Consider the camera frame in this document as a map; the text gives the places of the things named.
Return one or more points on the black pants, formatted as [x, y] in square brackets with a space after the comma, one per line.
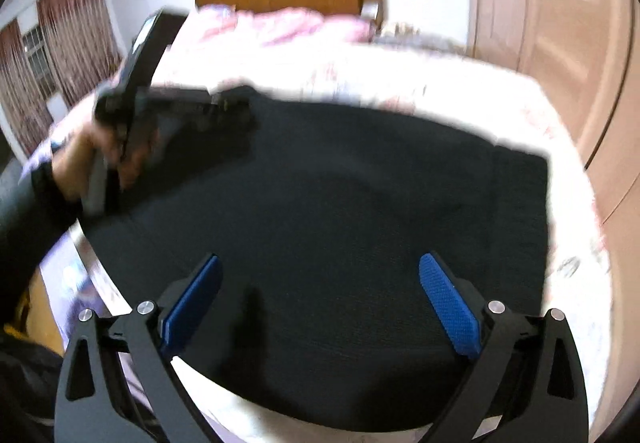
[320, 214]

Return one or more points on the floral cream quilt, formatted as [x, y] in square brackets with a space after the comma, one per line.
[504, 106]

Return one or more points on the red patterned curtain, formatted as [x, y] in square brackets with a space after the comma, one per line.
[71, 50]

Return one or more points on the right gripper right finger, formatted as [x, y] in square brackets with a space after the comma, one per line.
[526, 384]

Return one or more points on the beige wooden wardrobe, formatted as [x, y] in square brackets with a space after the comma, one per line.
[585, 55]

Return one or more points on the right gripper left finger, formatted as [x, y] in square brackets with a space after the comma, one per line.
[93, 402]

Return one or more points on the pink blanket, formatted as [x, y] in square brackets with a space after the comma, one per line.
[224, 24]

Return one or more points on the person's left hand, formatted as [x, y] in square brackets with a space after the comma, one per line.
[72, 166]

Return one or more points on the person's left forearm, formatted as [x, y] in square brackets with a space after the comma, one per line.
[34, 216]

